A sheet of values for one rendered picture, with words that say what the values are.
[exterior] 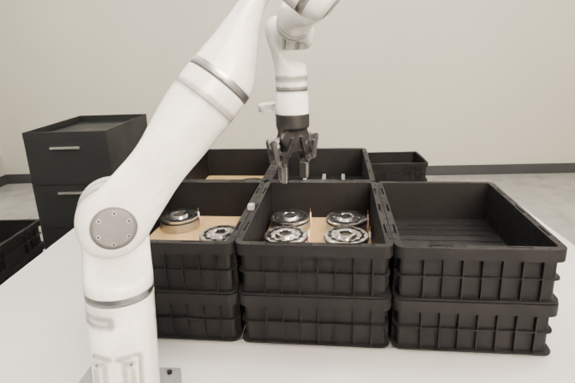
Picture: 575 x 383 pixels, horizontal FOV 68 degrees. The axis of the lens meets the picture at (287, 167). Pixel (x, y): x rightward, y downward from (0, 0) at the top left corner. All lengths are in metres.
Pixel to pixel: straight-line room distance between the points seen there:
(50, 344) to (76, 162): 1.58
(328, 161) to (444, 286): 0.81
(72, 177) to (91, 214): 2.02
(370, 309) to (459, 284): 0.17
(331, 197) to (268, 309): 0.41
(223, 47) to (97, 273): 0.34
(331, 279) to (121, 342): 0.39
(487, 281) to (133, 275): 0.61
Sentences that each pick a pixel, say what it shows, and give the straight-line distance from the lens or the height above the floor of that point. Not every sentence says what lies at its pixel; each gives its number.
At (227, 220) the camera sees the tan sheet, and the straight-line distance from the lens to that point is 1.21.
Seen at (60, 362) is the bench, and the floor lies 0.70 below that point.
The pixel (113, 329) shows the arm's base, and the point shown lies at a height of 0.93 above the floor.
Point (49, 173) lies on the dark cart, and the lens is 2.65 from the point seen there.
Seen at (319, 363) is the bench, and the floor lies 0.70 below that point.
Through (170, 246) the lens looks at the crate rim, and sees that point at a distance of 0.87.
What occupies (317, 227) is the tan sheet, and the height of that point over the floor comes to 0.83.
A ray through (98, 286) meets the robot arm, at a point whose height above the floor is 0.99.
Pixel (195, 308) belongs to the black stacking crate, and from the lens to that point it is 0.94.
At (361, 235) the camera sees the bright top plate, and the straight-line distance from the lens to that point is 1.02.
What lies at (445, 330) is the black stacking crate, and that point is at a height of 0.75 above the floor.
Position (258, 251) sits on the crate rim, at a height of 0.92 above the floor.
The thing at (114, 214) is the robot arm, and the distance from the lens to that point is 0.57.
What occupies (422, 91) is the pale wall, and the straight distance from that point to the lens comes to 4.39.
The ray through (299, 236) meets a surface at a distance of 1.02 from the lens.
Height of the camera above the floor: 1.28
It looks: 16 degrees down
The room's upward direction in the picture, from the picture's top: 2 degrees counter-clockwise
